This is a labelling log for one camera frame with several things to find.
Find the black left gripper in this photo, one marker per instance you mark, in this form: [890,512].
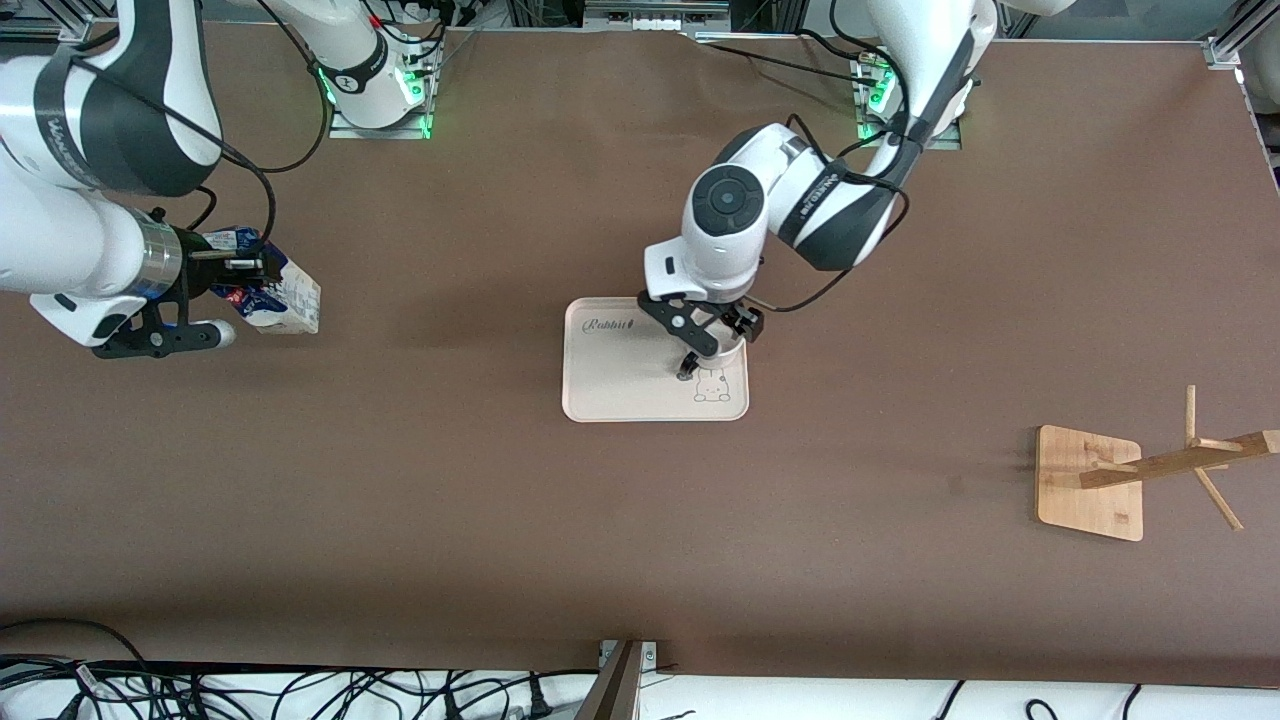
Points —
[741,322]

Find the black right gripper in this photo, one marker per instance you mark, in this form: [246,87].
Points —
[197,272]

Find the blue white milk carton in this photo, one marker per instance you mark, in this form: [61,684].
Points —
[295,300]

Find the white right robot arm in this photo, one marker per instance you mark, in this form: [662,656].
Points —
[70,250]

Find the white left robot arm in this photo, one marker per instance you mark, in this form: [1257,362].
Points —
[725,240]

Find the wooden cup rack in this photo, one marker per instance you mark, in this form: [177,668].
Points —
[1090,490]

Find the cream rabbit print tray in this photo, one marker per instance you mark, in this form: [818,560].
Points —
[620,380]

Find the grey equipment rack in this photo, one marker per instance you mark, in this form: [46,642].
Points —
[650,12]

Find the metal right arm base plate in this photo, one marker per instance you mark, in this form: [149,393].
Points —
[345,130]

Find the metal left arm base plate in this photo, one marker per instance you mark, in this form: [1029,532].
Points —
[945,143]

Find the small metal bracket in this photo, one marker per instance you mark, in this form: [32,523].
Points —
[650,655]

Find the brown camera mount pole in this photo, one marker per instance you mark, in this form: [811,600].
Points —
[615,695]

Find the aluminium frame profile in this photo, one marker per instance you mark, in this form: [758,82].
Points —
[1225,40]

